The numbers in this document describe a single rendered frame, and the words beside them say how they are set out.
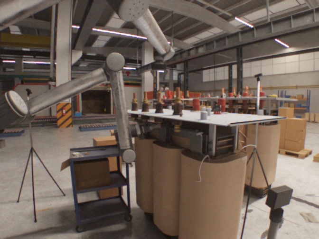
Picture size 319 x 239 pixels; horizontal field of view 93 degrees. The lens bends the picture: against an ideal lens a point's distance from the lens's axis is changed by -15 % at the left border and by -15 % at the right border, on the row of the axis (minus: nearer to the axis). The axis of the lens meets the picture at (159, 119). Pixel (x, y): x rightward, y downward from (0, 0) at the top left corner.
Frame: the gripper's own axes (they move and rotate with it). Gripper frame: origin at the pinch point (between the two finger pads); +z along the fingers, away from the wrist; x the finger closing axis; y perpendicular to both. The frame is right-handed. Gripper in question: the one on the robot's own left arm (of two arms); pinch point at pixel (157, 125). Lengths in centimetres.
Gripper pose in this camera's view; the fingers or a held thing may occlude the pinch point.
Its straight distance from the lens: 159.7
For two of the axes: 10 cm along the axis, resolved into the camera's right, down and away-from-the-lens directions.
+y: -2.0, -9.7, -1.3
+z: 9.6, -2.3, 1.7
